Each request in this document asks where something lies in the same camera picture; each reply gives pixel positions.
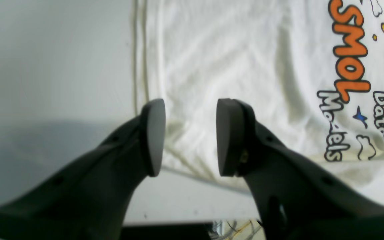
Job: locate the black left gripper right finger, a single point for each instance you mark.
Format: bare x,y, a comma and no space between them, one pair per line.
296,199

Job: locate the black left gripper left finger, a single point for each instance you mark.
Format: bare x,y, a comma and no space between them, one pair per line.
88,199

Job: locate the white printed T-shirt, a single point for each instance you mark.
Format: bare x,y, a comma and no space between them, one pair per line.
312,70

